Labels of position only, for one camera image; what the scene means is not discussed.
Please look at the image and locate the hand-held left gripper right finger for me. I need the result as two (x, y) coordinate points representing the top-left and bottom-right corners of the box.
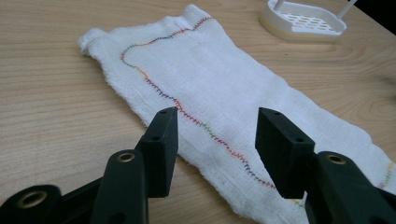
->
(254, 106), (396, 224)

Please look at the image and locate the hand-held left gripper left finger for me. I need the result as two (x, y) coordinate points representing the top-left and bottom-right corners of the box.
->
(91, 106), (179, 224)

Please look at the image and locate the white cloth with coloured stitching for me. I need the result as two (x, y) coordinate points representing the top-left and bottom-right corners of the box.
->
(77, 4), (396, 224)

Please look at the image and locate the white plastic drain rack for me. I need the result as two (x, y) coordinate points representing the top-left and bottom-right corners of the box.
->
(258, 0), (359, 43)

